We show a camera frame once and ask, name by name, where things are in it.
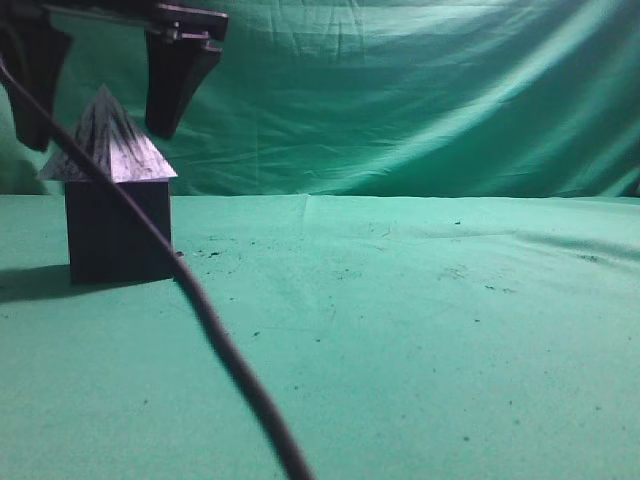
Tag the green backdrop cloth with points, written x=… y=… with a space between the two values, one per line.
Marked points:
x=417 y=98

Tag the marbled purple square pyramid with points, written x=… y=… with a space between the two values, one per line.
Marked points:
x=115 y=143

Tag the dark purple cube block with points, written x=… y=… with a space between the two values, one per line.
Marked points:
x=104 y=245

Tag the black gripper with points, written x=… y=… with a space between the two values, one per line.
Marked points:
x=34 y=52

